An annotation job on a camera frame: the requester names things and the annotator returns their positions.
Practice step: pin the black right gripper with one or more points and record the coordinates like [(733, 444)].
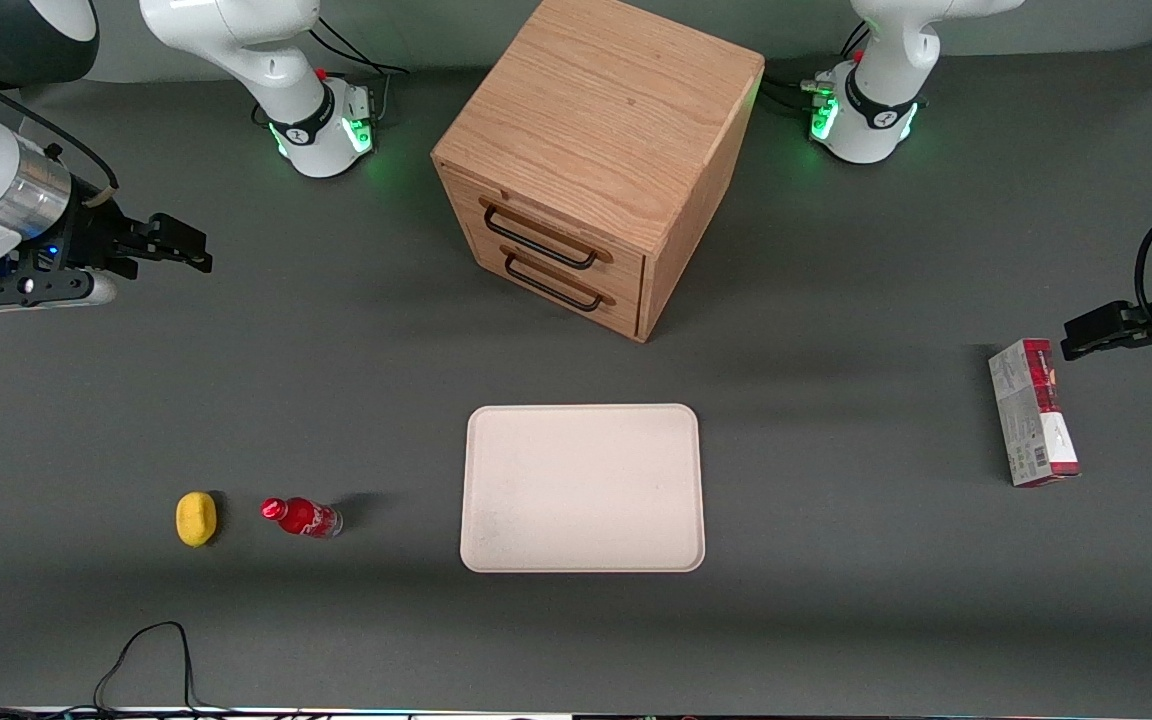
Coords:
[(96, 232)]

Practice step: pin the red coke bottle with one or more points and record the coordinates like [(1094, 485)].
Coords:
[(304, 517)]

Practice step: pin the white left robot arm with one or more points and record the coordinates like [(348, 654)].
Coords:
[(881, 90)]

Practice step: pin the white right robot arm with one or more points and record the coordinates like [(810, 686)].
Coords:
[(236, 40)]

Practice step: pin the beige rectangular tray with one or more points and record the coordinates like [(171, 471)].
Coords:
[(582, 488)]

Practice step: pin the red and grey carton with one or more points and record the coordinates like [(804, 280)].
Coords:
[(1031, 415)]

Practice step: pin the yellow lemon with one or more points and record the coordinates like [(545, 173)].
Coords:
[(196, 519)]

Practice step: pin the wooden drawer front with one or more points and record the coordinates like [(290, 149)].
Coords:
[(566, 300), (556, 225)]

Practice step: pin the wooden drawer cabinet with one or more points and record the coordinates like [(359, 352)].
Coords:
[(606, 110)]

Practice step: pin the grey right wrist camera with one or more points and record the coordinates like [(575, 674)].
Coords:
[(46, 290)]

